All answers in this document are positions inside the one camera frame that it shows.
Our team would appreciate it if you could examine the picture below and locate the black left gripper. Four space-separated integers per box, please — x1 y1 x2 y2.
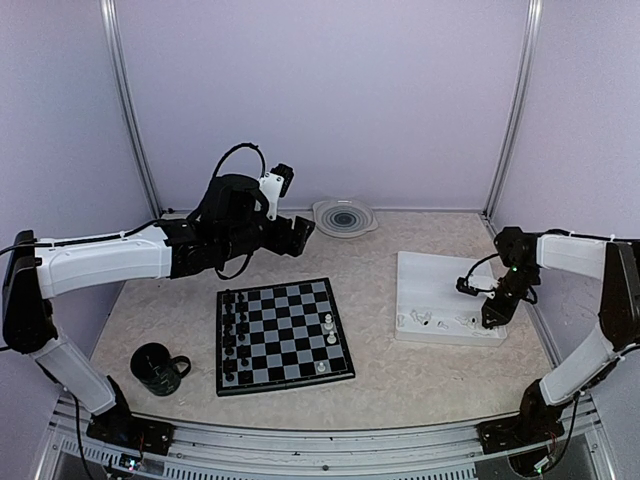
221 213 315 262

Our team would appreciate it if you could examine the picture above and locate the white plastic tray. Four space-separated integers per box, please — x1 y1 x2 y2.
395 251 507 347

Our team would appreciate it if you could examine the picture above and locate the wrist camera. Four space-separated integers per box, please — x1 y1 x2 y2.
456 275 498 297
258 163 294 221

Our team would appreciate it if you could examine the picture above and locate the grey swirl ceramic plate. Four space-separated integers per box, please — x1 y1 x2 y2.
312 200 379 239

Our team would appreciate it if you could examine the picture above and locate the black and grey chessboard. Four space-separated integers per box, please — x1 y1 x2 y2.
215 277 356 397

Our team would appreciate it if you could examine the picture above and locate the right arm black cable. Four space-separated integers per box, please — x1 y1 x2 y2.
462 252 501 286

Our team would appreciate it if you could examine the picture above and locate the left aluminium frame post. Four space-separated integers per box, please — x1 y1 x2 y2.
100 0 163 218

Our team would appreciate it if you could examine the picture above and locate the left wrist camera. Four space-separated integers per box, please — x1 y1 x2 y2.
258 163 294 221

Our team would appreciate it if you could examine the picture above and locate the aluminium frame post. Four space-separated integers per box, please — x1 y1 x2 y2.
100 0 163 218
483 0 544 221

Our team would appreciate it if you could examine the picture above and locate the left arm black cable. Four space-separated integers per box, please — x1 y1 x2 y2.
212 142 268 181

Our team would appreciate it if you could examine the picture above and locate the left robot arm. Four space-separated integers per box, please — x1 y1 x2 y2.
1 164 314 445

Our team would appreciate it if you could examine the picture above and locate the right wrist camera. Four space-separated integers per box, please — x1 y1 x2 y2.
456 275 498 297

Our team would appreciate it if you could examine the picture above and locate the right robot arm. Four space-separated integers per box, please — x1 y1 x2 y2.
481 226 639 444

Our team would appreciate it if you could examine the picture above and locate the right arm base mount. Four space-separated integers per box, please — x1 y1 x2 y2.
476 415 565 455

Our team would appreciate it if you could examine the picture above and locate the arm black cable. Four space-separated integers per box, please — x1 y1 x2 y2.
212 142 268 181
462 252 501 286

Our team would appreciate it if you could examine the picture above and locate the aluminium front rail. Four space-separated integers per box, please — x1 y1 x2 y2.
34 404 616 480

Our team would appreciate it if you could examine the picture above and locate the right aluminium frame post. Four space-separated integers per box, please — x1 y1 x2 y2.
483 0 544 221

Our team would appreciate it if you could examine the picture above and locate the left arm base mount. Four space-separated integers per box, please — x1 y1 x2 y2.
86 409 174 456

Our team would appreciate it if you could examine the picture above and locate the black mug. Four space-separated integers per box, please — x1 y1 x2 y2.
130 342 192 397

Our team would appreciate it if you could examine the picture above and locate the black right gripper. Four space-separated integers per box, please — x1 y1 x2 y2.
483 265 541 328

